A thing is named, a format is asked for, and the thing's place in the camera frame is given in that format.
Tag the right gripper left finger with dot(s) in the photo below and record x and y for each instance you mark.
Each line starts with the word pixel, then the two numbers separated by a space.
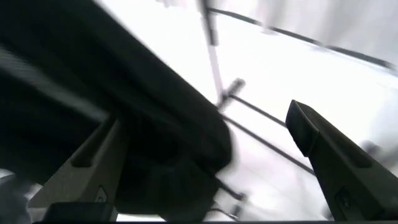
pixel 84 180

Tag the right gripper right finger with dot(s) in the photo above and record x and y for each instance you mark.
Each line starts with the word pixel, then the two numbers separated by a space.
pixel 348 183

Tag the black garment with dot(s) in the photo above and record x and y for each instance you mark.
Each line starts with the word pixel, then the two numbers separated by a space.
pixel 93 77

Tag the black clothes rack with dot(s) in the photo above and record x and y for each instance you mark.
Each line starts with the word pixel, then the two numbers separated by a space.
pixel 232 89

